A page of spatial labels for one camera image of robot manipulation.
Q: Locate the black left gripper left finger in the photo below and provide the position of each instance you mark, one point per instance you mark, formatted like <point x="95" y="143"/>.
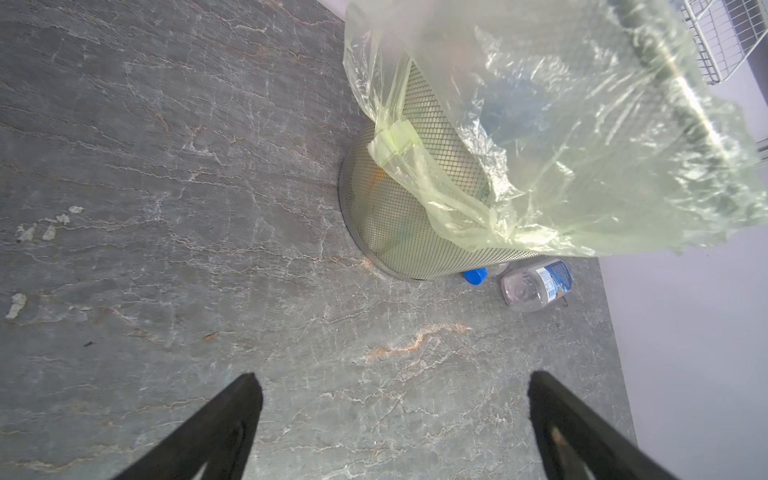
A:
<point x="214" y="443"/>

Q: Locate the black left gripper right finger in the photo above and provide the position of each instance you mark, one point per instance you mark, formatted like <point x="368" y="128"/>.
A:
<point x="574" y="442"/>

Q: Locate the water bottle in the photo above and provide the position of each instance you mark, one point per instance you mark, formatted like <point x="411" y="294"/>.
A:
<point x="533" y="287"/>

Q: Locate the blue cap bottle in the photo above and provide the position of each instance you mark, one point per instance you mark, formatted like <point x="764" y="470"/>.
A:
<point x="481" y="275"/>

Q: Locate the mesh bin with green bag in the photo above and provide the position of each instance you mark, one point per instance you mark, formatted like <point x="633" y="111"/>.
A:
<point x="501" y="130"/>

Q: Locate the white wire shelf basket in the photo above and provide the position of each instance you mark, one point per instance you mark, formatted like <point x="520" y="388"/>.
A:
<point x="725" y="32"/>

